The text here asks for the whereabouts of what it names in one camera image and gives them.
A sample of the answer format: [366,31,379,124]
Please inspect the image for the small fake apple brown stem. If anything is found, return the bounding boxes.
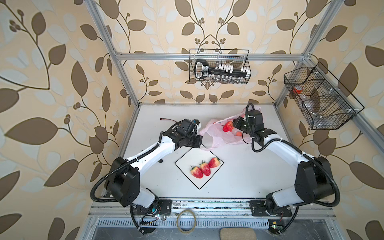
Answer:
[223,121,235,133]

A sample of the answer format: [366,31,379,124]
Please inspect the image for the pink plastic bag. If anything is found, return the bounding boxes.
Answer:
[199,109,252,150]

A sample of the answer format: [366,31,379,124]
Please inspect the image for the red fake strawberry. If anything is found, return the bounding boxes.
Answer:
[208,157,221,169]
[200,161,211,176]

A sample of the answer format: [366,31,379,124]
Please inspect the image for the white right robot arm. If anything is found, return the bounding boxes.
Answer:
[234,103,341,210]

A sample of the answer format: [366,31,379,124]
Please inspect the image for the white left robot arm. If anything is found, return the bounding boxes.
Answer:
[90,119,203,209]

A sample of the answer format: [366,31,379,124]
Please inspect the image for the tape roll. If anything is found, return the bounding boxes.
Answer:
[176,209,198,234]

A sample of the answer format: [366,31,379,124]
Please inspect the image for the brown pad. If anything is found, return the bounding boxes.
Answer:
[220,228,257,240]

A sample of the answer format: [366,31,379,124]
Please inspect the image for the black wire back basket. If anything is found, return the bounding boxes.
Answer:
[188,48,252,85]

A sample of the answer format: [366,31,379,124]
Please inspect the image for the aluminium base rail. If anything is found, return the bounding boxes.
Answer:
[89,197,336,220]

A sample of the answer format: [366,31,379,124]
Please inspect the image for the black wire side basket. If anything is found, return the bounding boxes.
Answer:
[284,62,365,130]

